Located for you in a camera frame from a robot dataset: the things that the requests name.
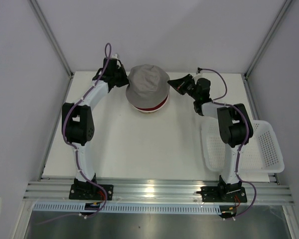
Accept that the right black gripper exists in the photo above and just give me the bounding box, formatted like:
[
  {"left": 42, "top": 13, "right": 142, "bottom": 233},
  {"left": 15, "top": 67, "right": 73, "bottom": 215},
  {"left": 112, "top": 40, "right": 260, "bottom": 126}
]
[{"left": 167, "top": 74, "right": 199, "bottom": 101}]

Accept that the grey bucket hat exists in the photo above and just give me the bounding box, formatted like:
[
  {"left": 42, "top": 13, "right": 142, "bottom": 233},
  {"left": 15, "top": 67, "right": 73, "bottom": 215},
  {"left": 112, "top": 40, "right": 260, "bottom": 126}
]
[{"left": 126, "top": 64, "right": 170, "bottom": 101}]

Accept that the white bucket hat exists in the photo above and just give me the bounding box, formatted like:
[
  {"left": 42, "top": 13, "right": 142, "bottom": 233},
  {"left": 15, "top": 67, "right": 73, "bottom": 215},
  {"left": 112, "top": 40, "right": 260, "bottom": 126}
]
[{"left": 129, "top": 95, "right": 169, "bottom": 111}]

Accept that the red cap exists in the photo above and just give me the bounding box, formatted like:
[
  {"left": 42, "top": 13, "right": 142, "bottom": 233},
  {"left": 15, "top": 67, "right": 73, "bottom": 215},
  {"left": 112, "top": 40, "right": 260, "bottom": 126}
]
[{"left": 134, "top": 93, "right": 169, "bottom": 112}]

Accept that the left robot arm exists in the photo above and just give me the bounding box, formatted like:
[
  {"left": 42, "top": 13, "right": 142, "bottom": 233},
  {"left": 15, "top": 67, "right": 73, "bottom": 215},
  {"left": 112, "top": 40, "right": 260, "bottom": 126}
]
[{"left": 61, "top": 55, "right": 129, "bottom": 200}]

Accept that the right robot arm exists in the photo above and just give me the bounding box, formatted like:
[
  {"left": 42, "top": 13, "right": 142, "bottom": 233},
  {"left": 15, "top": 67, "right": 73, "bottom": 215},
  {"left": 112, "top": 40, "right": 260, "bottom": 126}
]
[{"left": 168, "top": 74, "right": 253, "bottom": 202}]

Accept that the white plastic basket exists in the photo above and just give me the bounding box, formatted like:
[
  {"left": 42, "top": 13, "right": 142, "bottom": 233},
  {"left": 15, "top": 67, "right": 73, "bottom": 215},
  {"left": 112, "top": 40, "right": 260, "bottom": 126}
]
[{"left": 201, "top": 118, "right": 285, "bottom": 173}]

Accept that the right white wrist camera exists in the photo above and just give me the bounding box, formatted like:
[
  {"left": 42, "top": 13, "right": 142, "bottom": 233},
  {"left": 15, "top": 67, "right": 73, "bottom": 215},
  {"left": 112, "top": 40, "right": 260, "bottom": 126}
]
[{"left": 194, "top": 67, "right": 203, "bottom": 81}]

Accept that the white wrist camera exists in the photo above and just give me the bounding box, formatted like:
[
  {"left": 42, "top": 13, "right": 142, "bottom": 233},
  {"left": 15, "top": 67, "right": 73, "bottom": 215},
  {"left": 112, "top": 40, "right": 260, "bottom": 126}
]
[
  {"left": 111, "top": 53, "right": 122, "bottom": 67},
  {"left": 194, "top": 67, "right": 203, "bottom": 81}
]

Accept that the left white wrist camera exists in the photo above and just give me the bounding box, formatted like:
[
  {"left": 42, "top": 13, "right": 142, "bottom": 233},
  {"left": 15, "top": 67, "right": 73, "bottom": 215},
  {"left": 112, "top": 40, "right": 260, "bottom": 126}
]
[{"left": 111, "top": 53, "right": 122, "bottom": 67}]

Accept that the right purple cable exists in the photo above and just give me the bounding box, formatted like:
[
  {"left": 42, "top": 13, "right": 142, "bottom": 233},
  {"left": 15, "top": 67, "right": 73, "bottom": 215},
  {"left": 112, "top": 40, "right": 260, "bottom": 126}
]
[{"left": 198, "top": 67, "right": 257, "bottom": 221}]

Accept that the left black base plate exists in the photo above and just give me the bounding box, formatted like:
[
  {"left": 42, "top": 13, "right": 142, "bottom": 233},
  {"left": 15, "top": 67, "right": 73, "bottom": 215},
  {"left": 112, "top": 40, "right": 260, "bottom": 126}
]
[{"left": 69, "top": 181, "right": 105, "bottom": 201}]

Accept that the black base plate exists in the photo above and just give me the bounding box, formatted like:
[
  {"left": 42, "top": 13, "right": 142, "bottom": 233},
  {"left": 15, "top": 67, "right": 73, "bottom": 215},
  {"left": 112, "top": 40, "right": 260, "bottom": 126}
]
[
  {"left": 196, "top": 186, "right": 247, "bottom": 203},
  {"left": 69, "top": 181, "right": 105, "bottom": 201}
]

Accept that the left aluminium frame post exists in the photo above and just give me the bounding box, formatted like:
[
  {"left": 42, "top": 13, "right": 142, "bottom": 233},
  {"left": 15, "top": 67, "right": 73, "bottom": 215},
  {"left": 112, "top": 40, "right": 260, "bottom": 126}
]
[{"left": 27, "top": 0, "right": 73, "bottom": 78}]

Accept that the aluminium frame post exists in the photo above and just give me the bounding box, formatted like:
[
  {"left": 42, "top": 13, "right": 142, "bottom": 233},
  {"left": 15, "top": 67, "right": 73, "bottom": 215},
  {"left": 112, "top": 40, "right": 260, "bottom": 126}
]
[
  {"left": 27, "top": 0, "right": 73, "bottom": 78},
  {"left": 244, "top": 0, "right": 296, "bottom": 81}
]

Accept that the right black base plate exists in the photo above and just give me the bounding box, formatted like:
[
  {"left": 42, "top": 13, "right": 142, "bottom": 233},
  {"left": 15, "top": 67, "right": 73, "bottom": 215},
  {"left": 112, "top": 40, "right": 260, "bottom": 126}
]
[{"left": 196, "top": 186, "right": 247, "bottom": 203}]

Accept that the right aluminium frame post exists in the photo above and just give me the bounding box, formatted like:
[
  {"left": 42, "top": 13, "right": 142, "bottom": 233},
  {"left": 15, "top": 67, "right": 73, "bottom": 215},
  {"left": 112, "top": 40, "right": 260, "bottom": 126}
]
[{"left": 244, "top": 0, "right": 296, "bottom": 81}]

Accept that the aluminium mounting rail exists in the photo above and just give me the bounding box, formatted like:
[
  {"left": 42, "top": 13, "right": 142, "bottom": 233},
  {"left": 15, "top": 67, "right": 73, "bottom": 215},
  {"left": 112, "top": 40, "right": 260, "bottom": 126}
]
[{"left": 23, "top": 178, "right": 295, "bottom": 205}]

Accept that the white slotted cable duct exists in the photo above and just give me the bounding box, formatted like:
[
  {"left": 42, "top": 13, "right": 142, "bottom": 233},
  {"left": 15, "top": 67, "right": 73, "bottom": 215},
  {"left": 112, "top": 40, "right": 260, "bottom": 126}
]
[{"left": 33, "top": 202, "right": 226, "bottom": 215}]

